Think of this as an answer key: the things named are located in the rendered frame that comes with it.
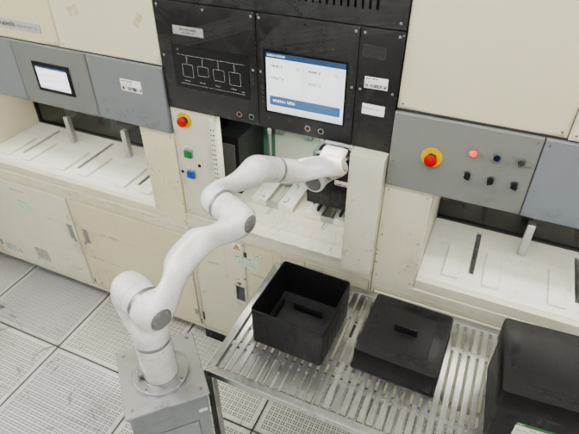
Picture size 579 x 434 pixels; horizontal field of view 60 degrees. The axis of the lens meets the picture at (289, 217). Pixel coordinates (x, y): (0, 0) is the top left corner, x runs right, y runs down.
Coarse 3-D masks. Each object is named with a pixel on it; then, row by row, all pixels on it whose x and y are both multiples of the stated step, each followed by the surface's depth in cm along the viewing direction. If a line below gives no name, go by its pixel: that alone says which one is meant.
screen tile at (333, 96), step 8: (312, 72) 162; (320, 72) 161; (328, 72) 160; (336, 72) 159; (312, 80) 164; (320, 80) 163; (328, 80) 162; (336, 80) 160; (312, 88) 166; (336, 88) 162; (312, 96) 167; (320, 96) 166; (328, 96) 165; (336, 96) 164
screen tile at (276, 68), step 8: (272, 64) 167; (280, 64) 165; (288, 64) 164; (272, 72) 168; (280, 72) 167; (288, 72) 166; (296, 80) 166; (272, 88) 172; (280, 88) 171; (288, 88) 169; (296, 88) 168
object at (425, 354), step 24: (384, 312) 184; (408, 312) 184; (432, 312) 184; (360, 336) 175; (384, 336) 175; (408, 336) 175; (432, 336) 175; (360, 360) 173; (384, 360) 168; (408, 360) 167; (432, 360) 167; (408, 384) 169; (432, 384) 164
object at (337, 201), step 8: (336, 144) 205; (344, 144) 206; (320, 152) 215; (344, 176) 206; (328, 184) 211; (336, 184) 210; (344, 184) 208; (312, 192) 217; (320, 192) 215; (328, 192) 214; (336, 192) 212; (344, 192) 210; (312, 200) 220; (320, 200) 218; (328, 200) 216; (336, 200) 214; (344, 200) 212; (320, 208) 223; (344, 208) 215
